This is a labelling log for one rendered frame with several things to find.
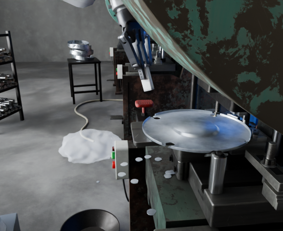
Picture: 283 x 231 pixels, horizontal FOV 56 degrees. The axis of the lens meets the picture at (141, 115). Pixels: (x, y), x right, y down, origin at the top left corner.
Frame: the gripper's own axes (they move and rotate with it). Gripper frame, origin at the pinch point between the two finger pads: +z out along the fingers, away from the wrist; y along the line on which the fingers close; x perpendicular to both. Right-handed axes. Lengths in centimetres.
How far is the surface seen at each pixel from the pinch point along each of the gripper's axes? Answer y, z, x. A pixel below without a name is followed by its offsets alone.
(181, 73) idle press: -137, 6, -63
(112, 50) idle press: -261, -50, -242
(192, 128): 2.7, 15.7, 12.6
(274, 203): 12.7, 30.3, 32.3
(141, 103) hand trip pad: -14.2, 8.9, -15.7
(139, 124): 7.5, 11.9, -0.8
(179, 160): 7.6, 22.9, 9.3
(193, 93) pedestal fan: -80, 17, -28
